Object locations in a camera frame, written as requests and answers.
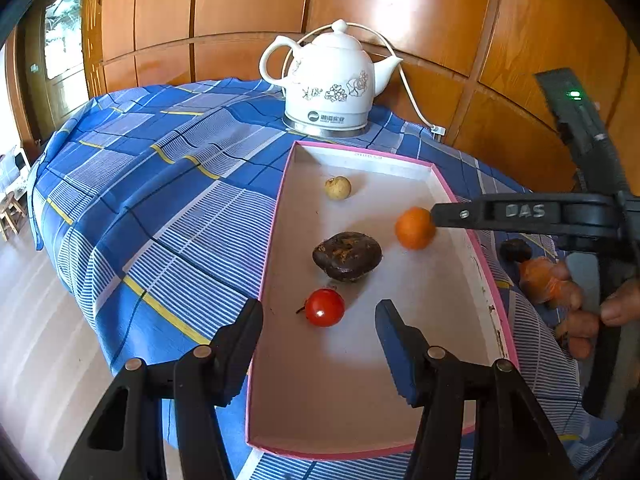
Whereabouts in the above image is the person's right hand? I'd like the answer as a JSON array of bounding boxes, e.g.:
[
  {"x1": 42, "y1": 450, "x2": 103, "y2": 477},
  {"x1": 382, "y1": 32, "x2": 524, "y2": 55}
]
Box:
[{"x1": 550, "y1": 261, "x2": 640, "y2": 360}]

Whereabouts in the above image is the small yellow-green longan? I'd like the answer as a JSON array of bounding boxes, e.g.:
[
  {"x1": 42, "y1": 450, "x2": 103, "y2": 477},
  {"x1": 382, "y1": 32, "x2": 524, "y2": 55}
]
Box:
[{"x1": 323, "y1": 176, "x2": 352, "y2": 202}]

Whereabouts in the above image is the small wooden stool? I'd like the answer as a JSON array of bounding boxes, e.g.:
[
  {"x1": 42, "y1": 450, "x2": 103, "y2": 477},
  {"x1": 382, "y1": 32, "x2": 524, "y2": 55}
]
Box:
[{"x1": 0, "y1": 192, "x2": 26, "y2": 242}]

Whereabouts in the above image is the white ceramic electric kettle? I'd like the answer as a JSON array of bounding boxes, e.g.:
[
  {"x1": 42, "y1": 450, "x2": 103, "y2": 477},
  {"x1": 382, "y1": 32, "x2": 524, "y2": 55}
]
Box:
[{"x1": 258, "y1": 20, "x2": 401, "y2": 138}]

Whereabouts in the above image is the pink shallow cardboard tray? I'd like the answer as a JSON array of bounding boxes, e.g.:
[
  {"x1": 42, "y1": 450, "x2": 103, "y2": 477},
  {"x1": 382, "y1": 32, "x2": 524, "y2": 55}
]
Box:
[{"x1": 246, "y1": 141, "x2": 516, "y2": 460}]

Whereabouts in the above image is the orange plastic bag with fruit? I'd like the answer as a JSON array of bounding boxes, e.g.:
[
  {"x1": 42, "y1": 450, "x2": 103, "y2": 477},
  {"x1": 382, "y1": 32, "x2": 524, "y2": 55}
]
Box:
[{"x1": 518, "y1": 257, "x2": 563, "y2": 304}]

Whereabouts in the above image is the small orange mandarin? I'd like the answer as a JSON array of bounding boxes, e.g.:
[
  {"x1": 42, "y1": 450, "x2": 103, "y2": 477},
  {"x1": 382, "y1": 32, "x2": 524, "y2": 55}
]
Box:
[{"x1": 395, "y1": 207, "x2": 436, "y2": 250}]

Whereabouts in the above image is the wooden glass door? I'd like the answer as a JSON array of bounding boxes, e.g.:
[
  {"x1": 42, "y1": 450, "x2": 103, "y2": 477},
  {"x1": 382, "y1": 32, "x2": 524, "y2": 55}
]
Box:
[{"x1": 16, "y1": 0, "x2": 89, "y2": 145}]

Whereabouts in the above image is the wrinkled brown passion fruit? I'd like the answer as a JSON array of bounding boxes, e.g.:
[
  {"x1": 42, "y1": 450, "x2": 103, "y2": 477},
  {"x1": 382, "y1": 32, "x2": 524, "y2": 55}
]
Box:
[{"x1": 311, "y1": 232, "x2": 383, "y2": 282}]

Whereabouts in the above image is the dark brown passion fruit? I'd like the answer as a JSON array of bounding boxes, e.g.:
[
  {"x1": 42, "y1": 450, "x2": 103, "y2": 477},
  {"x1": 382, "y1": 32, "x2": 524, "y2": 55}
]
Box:
[{"x1": 499, "y1": 238, "x2": 533, "y2": 264}]

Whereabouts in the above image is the red cherry tomato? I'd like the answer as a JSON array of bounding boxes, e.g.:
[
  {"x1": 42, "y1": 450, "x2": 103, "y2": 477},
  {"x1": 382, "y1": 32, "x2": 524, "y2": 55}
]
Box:
[{"x1": 296, "y1": 288, "x2": 346, "y2": 327}]

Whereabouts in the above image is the blue plaid tablecloth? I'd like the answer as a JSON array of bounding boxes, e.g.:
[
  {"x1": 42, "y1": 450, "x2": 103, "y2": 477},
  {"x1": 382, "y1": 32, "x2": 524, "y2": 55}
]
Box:
[{"x1": 28, "y1": 78, "x2": 616, "y2": 479}]

